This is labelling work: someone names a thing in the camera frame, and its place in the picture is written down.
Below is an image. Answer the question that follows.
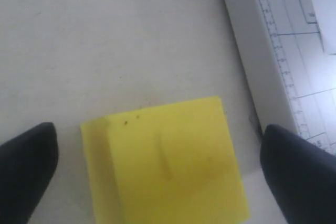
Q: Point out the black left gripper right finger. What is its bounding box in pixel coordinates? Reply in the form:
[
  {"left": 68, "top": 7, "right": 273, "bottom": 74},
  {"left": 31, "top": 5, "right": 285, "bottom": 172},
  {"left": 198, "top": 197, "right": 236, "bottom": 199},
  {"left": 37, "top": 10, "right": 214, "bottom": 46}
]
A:
[{"left": 260, "top": 124, "right": 335, "bottom": 223}]

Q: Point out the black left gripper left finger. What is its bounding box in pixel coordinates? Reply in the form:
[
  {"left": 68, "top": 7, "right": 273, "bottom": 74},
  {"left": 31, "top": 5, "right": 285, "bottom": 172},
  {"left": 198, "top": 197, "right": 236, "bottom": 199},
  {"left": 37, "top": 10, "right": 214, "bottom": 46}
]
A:
[{"left": 1, "top": 122, "right": 57, "bottom": 223}]

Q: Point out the yellow foam cube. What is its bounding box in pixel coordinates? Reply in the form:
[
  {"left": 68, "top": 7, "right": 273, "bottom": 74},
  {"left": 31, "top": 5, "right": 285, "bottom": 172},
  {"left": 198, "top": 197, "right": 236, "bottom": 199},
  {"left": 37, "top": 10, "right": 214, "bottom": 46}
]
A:
[{"left": 80, "top": 97, "right": 249, "bottom": 223}]

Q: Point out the white paper sheet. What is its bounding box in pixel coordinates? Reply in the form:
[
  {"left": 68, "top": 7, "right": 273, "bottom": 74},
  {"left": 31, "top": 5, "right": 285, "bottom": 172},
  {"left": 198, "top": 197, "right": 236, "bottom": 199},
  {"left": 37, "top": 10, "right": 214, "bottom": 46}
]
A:
[{"left": 312, "top": 0, "right": 335, "bottom": 55}]

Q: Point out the grey paper cutter base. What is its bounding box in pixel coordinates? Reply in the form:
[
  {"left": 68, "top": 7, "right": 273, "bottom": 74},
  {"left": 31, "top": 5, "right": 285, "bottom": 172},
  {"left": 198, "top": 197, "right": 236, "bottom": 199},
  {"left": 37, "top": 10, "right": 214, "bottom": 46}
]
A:
[{"left": 225, "top": 0, "right": 335, "bottom": 154}]

